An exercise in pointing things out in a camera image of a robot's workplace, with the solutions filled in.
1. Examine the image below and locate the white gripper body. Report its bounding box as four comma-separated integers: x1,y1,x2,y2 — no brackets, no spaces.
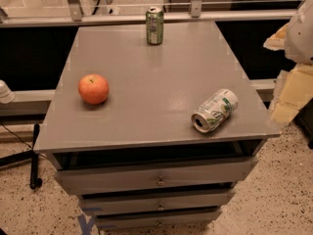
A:
285,0,313,65

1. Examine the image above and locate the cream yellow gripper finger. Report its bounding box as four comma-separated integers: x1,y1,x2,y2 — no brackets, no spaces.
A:
263,23,289,51
270,64,313,125

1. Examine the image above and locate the red orange apple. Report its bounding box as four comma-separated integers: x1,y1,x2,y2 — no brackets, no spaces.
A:
78,73,110,105

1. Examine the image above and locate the white green can lying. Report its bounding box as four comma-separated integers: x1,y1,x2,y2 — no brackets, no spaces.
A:
191,89,238,133

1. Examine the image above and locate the upright green soda can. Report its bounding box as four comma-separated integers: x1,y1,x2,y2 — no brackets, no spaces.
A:
146,7,163,45

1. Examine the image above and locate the top grey drawer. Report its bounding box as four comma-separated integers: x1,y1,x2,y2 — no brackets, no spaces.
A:
55,157,258,195

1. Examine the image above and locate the grey drawer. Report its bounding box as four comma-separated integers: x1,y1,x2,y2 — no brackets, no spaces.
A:
55,157,258,195
79,189,235,215
95,208,221,230

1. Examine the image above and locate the grey drawer cabinet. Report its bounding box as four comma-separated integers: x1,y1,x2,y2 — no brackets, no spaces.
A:
33,21,282,231

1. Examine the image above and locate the middle grey drawer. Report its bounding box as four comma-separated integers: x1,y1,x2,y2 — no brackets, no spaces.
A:
79,189,235,215

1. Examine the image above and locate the bottom grey drawer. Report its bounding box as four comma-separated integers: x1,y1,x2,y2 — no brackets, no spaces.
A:
95,208,221,230

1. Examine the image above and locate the blue tape mark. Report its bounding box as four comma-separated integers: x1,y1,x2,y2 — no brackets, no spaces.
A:
77,209,105,235

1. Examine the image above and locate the white object at left edge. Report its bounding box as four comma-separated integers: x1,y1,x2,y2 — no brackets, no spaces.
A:
0,80,15,104

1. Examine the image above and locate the black tripod stand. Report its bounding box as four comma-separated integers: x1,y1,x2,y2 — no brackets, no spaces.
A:
0,123,42,190

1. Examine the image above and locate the metal railing frame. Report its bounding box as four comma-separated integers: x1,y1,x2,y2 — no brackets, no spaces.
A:
0,0,295,27

